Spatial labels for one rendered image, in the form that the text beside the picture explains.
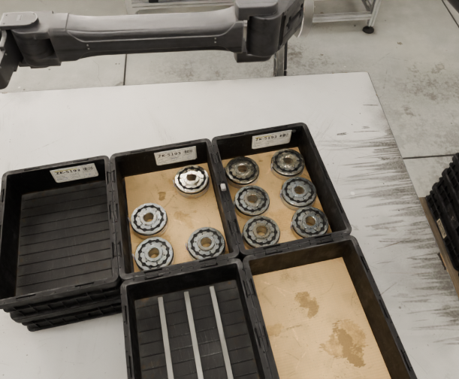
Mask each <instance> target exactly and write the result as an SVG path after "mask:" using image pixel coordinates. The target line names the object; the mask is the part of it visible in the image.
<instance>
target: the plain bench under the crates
mask: <svg viewBox="0 0 459 379"><path fill-rule="evenodd" d="M292 123H306V124H307V126H308V128H309V131H310V133H311V136H312V137H313V140H314V142H315V144H316V147H317V149H318V151H319V154H320V156H321V158H322V161H323V163H324V164H325V167H326V169H327V172H328V174H329V177H330V179H331V181H332V184H333V185H334V189H335V190H336V192H337V195H338V197H339V199H340V202H341V204H342V206H343V209H344V211H345V213H346V216H347V218H348V220H349V222H350V225H351V227H352V232H351V234H350V235H352V236H354V237H356V239H357V240H358V243H359V245H360V248H361V250H362V252H363V255H364V257H365V259H366V261H367V264H368V266H369V268H370V271H371V273H372V275H373V278H374V280H375V282H376V285H377V287H378V289H379V291H380V293H381V296H382V298H383V301H384V303H385V305H386V308H387V309H388V313H389V314H390V316H391V319H392V321H393V323H394V326H395V328H396V330H397V333H398V335H399V337H400V340H401V342H402V344H403V346H404V349H405V351H406V354H407V356H408V357H409V361H410V362H411V364H412V367H413V369H414V372H415V374H416V376H417V378H418V379H459V298H458V296H457V293H456V290H455V288H454V285H453V283H452V281H451V278H450V275H449V273H448V270H447V268H446V266H445V263H444V260H443V258H442V255H441V253H440V251H439V248H438V245H437V243H436V240H435V238H434V236H433V233H432V230H431V228H430V225H429V223H428V221H427V218H426V216H425V213H424V210H423V208H422V206H421V203H420V201H419V198H418V195H417V193H416V191H415V187H414V186H413V183H412V180H411V178H410V176H409V172H408V171H407V168H406V165H405V163H404V161H403V157H402V156H401V153H400V150H399V148H398V146H397V142H396V141H395V138H394V135H393V133H392V131H391V127H390V126H389V123H388V120H387V118H386V115H385V112H384V111H383V108H382V105H381V103H380V100H379V97H378V96H377V93H376V90H375V88H374V85H373V82H372V80H371V78H370V75H369V73H368V72H366V71H354V72H341V73H328V74H303V75H290V76H277V77H252V78H239V79H226V80H201V81H188V82H175V83H150V84H137V85H124V86H99V87H86V88H73V89H48V90H35V91H22V92H0V184H2V175H3V174H4V173H5V172H7V171H13V170H17V169H21V168H30V167H35V166H39V165H48V164H53V163H57V162H66V161H71V160H75V159H84V158H89V157H94V156H102V155H105V156H108V157H109V158H110V157H111V155H113V154H114V153H120V152H125V151H130V150H138V149H143V148H148V147H156V146H161V145H166V144H174V143H179V142H184V141H192V140H197V139H202V138H208V139H210V140H211V141H212V139H213V138H214V137H216V136H220V135H228V134H233V133H238V132H246V131H251V130H256V129H264V128H269V127H274V126H282V125H287V124H292ZM0 379H128V378H127V368H126V358H125V340H124V331H123V321H122V313H120V314H114V315H110V316H106V317H99V318H95V319H91V320H85V321H81V322H78V323H71V324H67V325H64V326H57V327H53V328H49V329H42V330H39V331H35V332H30V331H29V330H28V329H27V326H24V325H23V324H22V323H16V322H15V321H13V320H12V319H11V317H10V313H6V312H4V311H3V309H0Z"/></svg>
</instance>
